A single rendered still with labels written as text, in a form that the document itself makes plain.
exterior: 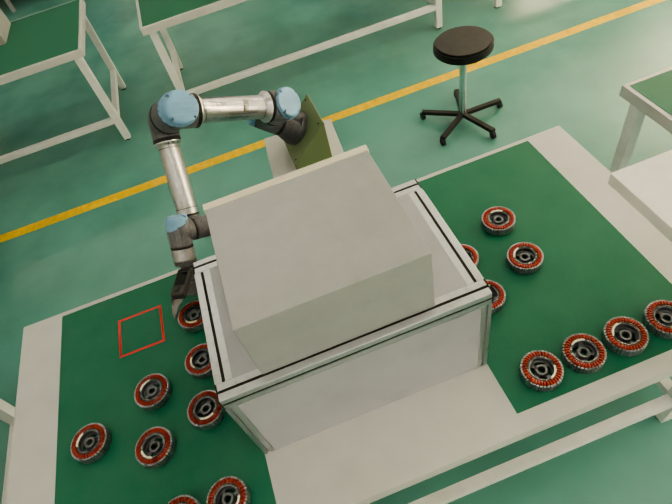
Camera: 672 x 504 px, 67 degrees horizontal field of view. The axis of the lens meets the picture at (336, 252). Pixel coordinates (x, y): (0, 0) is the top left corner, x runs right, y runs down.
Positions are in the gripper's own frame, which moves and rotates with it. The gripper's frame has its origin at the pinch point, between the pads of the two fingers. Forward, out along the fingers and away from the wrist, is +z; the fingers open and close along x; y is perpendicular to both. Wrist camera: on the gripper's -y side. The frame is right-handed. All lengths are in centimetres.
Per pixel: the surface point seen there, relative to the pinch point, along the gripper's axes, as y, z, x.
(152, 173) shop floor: 185, -44, 101
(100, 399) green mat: -20.7, 17.1, 27.2
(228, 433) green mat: -30.8, 25.2, -18.0
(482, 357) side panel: -19, 13, -92
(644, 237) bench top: 16, -8, -149
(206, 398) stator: -24.6, 17.0, -10.5
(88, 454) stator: -38, 25, 22
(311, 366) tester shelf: -51, -4, -51
